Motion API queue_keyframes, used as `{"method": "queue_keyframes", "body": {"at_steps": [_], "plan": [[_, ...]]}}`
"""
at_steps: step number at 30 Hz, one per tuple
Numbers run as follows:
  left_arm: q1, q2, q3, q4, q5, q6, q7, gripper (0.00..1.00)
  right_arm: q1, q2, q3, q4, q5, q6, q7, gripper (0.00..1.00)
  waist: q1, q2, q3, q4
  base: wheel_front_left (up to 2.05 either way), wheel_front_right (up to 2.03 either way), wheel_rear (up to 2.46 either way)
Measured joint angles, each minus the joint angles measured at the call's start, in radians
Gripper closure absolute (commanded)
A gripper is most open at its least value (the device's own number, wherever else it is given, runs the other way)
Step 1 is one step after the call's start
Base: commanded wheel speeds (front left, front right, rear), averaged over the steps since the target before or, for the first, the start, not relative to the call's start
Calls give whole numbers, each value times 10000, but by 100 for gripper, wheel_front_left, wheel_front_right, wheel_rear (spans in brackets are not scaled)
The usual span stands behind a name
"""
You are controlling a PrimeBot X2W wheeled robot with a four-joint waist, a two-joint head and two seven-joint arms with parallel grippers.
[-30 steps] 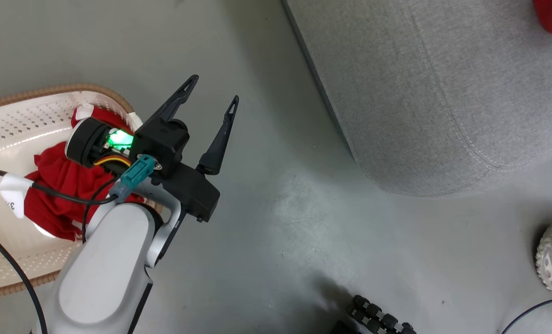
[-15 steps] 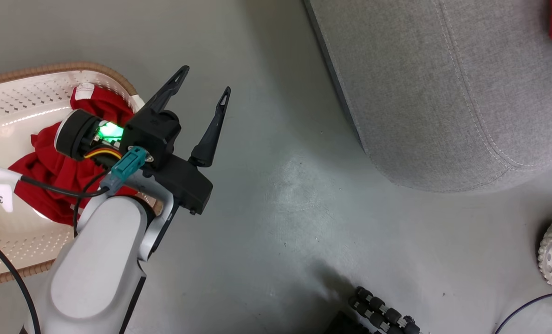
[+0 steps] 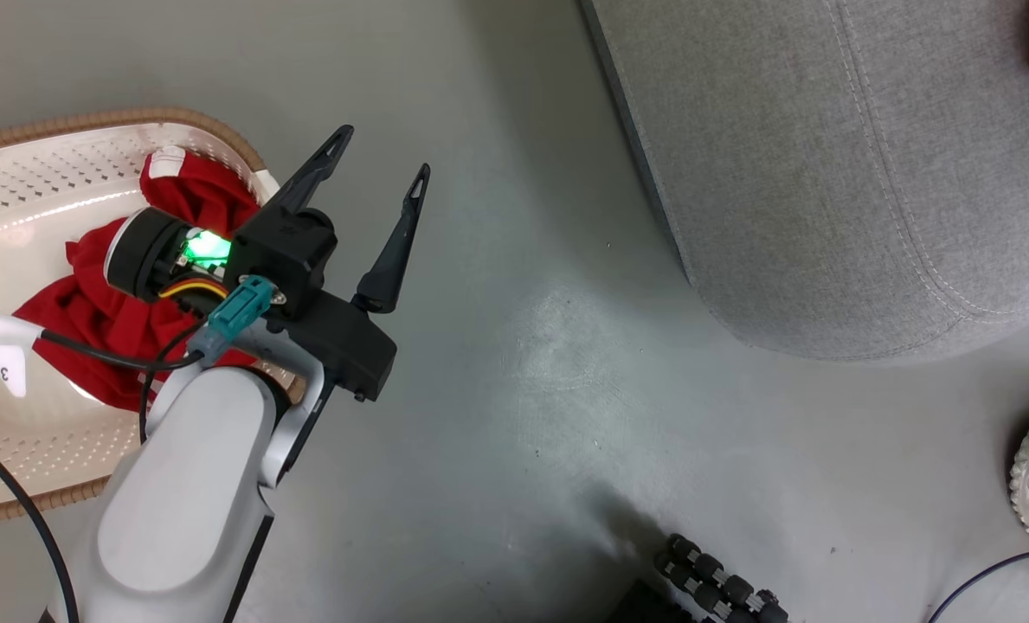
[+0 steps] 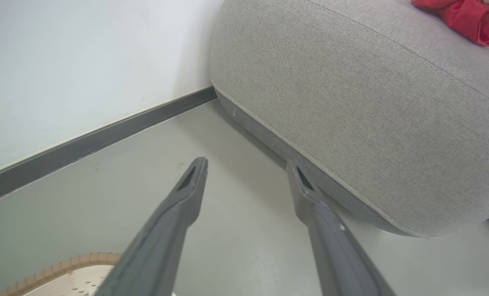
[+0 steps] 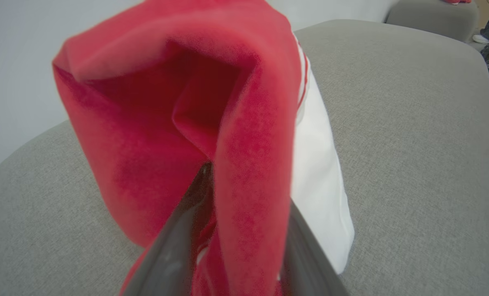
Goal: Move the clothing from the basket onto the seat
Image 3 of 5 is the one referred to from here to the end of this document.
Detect red and white garment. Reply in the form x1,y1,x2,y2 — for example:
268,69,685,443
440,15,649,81
12,147,264,413

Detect yellow orange wire bundle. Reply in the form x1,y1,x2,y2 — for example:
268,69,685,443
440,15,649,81
158,277,231,301

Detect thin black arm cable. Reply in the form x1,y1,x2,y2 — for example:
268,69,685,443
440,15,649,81
0,305,208,373
0,415,80,623

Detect white cable label tag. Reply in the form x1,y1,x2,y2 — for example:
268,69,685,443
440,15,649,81
0,311,44,399

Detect teal cable connector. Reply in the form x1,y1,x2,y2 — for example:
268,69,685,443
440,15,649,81
187,275,274,361

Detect grey fabric sofa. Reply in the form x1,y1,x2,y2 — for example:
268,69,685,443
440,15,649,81
578,0,1029,363

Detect thin black floor cable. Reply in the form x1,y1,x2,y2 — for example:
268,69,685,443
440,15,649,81
927,545,1029,623

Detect cream perforated laundry basket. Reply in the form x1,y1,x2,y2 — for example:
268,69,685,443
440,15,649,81
0,106,307,529

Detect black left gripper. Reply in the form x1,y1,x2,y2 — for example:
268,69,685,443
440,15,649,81
183,125,433,404

